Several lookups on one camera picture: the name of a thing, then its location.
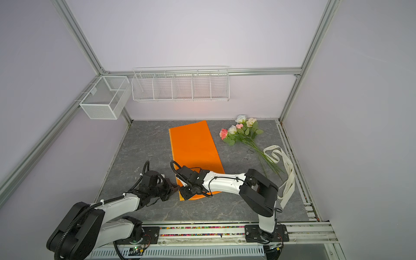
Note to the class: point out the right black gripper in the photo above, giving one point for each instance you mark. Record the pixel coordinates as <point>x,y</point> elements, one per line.
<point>184,193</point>

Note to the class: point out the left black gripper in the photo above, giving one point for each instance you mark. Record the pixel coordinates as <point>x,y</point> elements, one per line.
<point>170,188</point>

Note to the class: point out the orange wrapping paper sheet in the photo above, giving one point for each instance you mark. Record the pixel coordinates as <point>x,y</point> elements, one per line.
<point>192,145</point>

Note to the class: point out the pink fake rose stem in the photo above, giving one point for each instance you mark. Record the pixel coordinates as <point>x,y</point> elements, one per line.
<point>228,136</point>

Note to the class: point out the white fake rose stem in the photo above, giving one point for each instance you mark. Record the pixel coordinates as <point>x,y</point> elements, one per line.
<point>247,130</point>

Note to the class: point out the cream fake rose stem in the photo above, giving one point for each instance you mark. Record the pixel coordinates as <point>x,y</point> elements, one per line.
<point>253,133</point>

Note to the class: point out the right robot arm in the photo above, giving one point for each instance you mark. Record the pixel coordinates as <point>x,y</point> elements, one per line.
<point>255,189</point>

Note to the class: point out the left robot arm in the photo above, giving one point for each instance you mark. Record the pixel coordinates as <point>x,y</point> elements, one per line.
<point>89,226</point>

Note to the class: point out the white printed ribbon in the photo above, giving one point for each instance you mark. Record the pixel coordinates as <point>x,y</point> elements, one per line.
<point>274,154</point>

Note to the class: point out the small white mesh basket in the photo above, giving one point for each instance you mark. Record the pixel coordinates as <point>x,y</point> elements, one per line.
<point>107,98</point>

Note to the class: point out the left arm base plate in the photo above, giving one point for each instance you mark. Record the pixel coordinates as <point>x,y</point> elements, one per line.
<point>145,235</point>

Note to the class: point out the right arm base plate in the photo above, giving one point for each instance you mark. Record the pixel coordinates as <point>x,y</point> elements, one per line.
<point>253,234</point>

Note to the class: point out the long white wire basket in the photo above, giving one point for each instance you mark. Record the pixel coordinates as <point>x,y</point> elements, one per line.
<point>181,83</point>

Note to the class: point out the aluminium front rail frame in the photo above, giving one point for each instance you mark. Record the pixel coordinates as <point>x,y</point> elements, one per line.
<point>217,240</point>

